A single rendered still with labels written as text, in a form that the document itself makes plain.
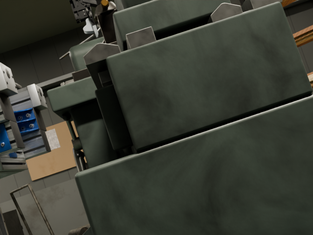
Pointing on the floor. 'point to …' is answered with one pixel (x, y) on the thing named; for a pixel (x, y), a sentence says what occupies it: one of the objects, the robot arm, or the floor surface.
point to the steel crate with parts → (13, 223)
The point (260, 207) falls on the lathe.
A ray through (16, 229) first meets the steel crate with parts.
